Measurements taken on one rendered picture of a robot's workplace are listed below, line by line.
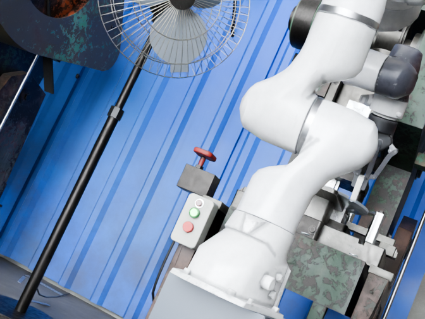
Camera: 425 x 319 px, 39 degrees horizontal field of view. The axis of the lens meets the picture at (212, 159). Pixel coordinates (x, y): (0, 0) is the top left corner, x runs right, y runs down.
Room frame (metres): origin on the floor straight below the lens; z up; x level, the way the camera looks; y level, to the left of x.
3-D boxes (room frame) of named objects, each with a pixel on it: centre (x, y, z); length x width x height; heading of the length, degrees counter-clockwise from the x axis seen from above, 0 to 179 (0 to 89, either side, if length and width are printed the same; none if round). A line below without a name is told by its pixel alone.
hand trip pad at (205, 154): (1.74, 0.03, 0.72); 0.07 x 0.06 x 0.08; 159
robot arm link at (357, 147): (1.06, -0.17, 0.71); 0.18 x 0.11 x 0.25; 75
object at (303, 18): (1.94, -0.14, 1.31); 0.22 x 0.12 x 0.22; 159
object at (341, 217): (1.83, -0.36, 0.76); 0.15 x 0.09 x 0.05; 69
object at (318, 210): (1.67, -0.30, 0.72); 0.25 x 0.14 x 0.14; 159
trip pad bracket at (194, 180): (1.73, 0.01, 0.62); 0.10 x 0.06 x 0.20; 69
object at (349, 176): (1.84, -0.37, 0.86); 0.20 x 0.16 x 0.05; 69
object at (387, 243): (1.78, -0.52, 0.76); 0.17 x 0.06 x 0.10; 69
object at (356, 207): (1.72, -0.32, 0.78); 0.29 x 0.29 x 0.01
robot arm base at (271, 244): (1.03, -0.11, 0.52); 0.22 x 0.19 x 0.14; 155
